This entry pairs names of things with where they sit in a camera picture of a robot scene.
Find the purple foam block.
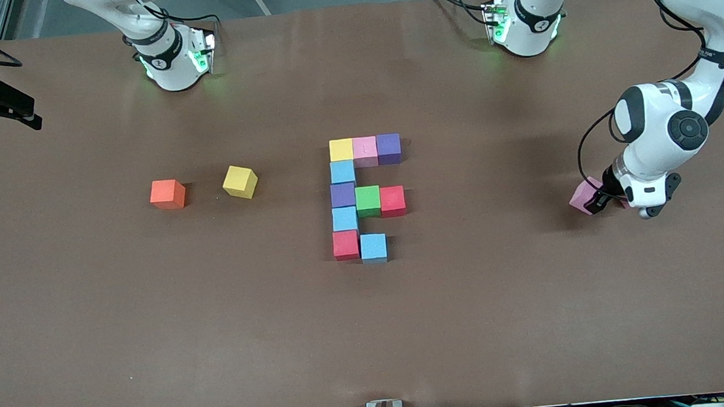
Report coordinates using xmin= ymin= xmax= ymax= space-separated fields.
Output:
xmin=330 ymin=182 xmax=358 ymax=209
xmin=376 ymin=133 xmax=403 ymax=167

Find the light blue foam block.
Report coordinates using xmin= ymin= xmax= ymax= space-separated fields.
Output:
xmin=331 ymin=205 xmax=360 ymax=234
xmin=360 ymin=232 xmax=389 ymax=265
xmin=330 ymin=159 xmax=358 ymax=186

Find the orange foam block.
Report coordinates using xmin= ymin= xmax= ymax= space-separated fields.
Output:
xmin=148 ymin=178 xmax=188 ymax=212

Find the black right base cable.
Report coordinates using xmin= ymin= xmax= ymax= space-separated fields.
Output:
xmin=158 ymin=0 xmax=221 ymax=30

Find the red foam block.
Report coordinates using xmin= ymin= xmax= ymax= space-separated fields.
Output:
xmin=332 ymin=229 xmax=361 ymax=261
xmin=379 ymin=185 xmax=407 ymax=219

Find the yellow foam block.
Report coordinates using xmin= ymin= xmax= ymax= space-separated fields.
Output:
xmin=329 ymin=138 xmax=356 ymax=163
xmin=221 ymin=163 xmax=260 ymax=202

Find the green foam block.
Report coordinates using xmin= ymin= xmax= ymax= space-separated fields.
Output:
xmin=355 ymin=185 xmax=383 ymax=219

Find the brown table mat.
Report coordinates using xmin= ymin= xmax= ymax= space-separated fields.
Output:
xmin=0 ymin=0 xmax=724 ymax=407

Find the pink foam block with mark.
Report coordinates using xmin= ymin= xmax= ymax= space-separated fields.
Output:
xmin=352 ymin=135 xmax=380 ymax=169

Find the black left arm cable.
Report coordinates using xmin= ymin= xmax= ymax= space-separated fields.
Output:
xmin=574 ymin=109 xmax=625 ymax=193

